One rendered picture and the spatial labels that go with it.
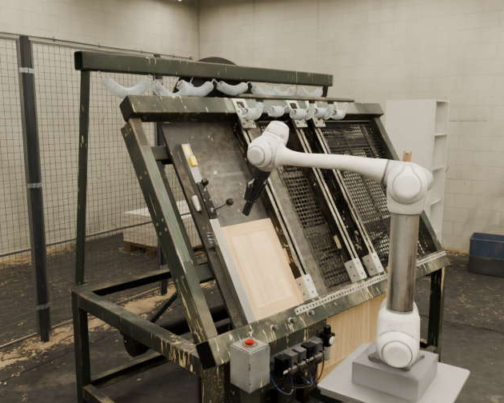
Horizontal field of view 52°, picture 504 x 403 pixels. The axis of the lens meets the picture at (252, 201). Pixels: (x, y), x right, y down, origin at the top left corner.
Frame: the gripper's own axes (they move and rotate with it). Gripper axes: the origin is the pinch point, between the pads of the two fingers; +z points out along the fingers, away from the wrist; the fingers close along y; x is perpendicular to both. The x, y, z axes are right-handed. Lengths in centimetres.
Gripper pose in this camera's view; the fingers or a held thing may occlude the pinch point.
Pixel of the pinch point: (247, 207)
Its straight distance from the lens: 228.2
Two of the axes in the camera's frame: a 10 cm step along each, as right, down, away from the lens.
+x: 7.0, 5.2, -4.9
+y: -6.3, 1.3, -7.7
